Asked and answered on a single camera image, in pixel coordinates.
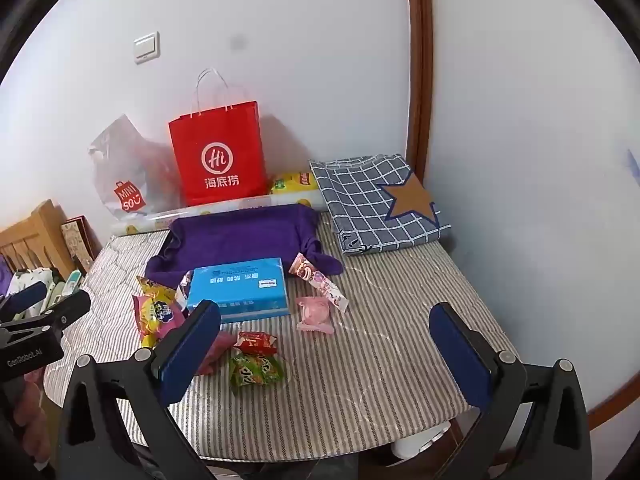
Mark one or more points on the wooden headboard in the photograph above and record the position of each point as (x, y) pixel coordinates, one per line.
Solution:
(45, 230)

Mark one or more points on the white container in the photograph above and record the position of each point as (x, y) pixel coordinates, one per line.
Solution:
(420, 440)

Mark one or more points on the white printed cloth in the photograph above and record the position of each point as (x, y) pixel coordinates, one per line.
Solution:
(30, 277)

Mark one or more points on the yellow green packet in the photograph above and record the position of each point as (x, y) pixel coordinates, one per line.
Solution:
(292, 182)

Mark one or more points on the pink round candy packet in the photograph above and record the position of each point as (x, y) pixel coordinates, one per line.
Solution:
(314, 314)

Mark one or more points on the red paper bag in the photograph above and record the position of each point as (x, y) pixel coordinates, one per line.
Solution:
(220, 160)

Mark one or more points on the clear plastic shopping bag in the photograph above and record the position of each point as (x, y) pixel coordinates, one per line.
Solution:
(125, 170)

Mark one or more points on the silver red snack packet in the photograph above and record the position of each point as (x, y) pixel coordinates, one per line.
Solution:
(184, 285)

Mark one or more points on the blue tissue pack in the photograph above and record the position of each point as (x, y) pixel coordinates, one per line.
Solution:
(235, 285)

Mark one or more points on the purple plush cloth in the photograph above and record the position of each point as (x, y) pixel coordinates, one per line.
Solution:
(4, 275)

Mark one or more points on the brown wooden baseboard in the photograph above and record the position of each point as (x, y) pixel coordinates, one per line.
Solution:
(610, 407)

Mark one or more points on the patterned box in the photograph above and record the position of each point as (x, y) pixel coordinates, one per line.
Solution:
(75, 240)

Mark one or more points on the brown wooden door frame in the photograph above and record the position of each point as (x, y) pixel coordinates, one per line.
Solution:
(419, 60)

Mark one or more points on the plaid cloth with star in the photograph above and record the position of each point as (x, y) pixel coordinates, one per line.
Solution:
(360, 195)

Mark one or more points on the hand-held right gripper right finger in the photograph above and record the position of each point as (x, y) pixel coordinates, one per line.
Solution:
(460, 350)

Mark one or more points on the long pink snack packet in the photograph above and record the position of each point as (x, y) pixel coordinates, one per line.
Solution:
(312, 275)

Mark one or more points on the green snack packet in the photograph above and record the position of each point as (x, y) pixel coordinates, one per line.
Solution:
(255, 370)

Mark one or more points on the person's left hand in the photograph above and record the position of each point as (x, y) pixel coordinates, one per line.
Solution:
(32, 410)

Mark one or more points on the purple cloth tray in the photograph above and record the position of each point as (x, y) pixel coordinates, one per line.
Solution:
(240, 235)

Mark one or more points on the striped mattress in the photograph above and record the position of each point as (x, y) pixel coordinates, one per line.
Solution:
(375, 360)

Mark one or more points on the pale plastic bottle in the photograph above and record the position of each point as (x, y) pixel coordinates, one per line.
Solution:
(73, 280)

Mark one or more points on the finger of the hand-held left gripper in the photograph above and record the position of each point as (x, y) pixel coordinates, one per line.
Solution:
(22, 299)
(60, 312)

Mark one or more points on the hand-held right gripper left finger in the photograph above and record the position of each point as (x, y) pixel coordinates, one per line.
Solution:
(187, 350)

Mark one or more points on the white wall switch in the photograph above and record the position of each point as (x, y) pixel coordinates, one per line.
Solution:
(147, 48)

